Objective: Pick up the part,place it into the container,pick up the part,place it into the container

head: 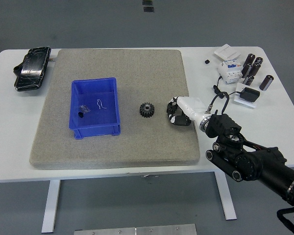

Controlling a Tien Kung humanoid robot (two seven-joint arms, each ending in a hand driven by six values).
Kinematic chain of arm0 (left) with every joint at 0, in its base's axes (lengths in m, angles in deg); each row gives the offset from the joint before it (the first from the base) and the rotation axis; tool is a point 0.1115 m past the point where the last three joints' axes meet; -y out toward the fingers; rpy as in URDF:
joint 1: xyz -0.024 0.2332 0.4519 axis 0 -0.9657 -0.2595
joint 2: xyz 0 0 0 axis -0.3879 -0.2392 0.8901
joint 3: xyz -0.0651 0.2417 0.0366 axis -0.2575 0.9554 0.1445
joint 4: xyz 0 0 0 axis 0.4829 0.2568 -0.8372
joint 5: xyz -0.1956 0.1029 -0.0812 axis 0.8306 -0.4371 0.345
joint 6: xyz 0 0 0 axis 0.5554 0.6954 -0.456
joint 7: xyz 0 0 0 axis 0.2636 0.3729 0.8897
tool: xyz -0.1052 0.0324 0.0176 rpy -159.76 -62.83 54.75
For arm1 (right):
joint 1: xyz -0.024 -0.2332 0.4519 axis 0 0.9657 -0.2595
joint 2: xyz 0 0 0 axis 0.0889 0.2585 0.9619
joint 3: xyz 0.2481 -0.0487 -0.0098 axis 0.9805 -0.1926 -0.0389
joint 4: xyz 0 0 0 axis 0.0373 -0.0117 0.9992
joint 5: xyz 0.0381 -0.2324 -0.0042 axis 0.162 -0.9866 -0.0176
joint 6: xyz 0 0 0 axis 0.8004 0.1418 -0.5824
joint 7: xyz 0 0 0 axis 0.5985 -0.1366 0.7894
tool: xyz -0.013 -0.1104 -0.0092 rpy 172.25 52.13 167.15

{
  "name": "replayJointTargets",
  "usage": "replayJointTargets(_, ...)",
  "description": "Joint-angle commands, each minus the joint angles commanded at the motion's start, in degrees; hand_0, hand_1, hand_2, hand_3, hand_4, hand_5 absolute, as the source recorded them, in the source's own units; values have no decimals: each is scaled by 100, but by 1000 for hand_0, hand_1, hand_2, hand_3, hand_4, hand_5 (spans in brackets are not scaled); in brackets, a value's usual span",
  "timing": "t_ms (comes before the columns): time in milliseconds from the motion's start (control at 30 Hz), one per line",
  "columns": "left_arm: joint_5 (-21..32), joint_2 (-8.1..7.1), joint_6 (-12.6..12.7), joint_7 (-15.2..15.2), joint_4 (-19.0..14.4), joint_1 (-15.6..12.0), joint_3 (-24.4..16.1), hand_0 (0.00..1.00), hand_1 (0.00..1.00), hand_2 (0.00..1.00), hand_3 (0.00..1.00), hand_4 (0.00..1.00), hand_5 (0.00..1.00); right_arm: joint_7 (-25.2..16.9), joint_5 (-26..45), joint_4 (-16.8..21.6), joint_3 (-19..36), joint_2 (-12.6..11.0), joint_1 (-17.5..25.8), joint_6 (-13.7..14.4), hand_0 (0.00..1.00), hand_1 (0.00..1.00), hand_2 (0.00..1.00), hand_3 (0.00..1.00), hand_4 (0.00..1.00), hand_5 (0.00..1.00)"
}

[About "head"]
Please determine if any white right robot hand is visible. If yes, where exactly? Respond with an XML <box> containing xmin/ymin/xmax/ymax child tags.
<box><xmin>166</xmin><ymin>96</ymin><xmax>208</xmax><ymax>127</ymax></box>

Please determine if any large black gear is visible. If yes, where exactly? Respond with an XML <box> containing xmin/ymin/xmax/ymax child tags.
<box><xmin>139</xmin><ymin>102</ymin><xmax>155</xmax><ymax>118</ymax></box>

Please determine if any blue plastic box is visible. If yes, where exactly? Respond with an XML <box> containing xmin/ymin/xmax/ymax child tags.
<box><xmin>68</xmin><ymin>77</ymin><xmax>122</xmax><ymax>140</ymax></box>

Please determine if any white socket plate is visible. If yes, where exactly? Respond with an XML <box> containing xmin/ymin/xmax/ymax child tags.
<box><xmin>232</xmin><ymin>82</ymin><xmax>258</xmax><ymax>110</ymax></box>

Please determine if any white circuit breaker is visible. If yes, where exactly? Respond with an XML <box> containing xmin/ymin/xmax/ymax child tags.
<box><xmin>217</xmin><ymin>60</ymin><xmax>244</xmax><ymax>85</ymax></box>

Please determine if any black power adapter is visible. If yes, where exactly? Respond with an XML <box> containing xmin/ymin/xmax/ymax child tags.
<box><xmin>239</xmin><ymin>87</ymin><xmax>261</xmax><ymax>102</ymax></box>

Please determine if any grey-brown felt mat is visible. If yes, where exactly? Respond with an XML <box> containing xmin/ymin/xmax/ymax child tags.
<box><xmin>29</xmin><ymin>48</ymin><xmax>201</xmax><ymax>169</ymax></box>

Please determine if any white table leg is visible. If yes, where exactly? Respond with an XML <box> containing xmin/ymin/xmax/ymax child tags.
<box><xmin>215</xmin><ymin>171</ymin><xmax>237</xmax><ymax>221</ymax></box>
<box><xmin>41</xmin><ymin>180</ymin><xmax>61</xmax><ymax>234</ymax></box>

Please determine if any silver metal plate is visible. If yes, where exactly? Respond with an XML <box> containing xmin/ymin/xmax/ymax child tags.
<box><xmin>74</xmin><ymin>223</ymin><xmax>197</xmax><ymax>235</ymax></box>

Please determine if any black wrapped device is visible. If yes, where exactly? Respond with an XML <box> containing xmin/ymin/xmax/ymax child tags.
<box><xmin>13</xmin><ymin>46</ymin><xmax>52</xmax><ymax>93</ymax></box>

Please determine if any black adapter cord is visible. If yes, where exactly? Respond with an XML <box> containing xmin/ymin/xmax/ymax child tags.
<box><xmin>212</xmin><ymin>75</ymin><xmax>241</xmax><ymax>96</ymax></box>

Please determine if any white wall switch panel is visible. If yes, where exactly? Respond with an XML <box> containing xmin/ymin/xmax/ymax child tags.
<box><xmin>213</xmin><ymin>44</ymin><xmax>241</xmax><ymax>61</ymax></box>

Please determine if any thin white wire loop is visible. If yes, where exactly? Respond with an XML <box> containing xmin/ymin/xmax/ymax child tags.
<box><xmin>96</xmin><ymin>98</ymin><xmax>108</xmax><ymax>110</ymax></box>

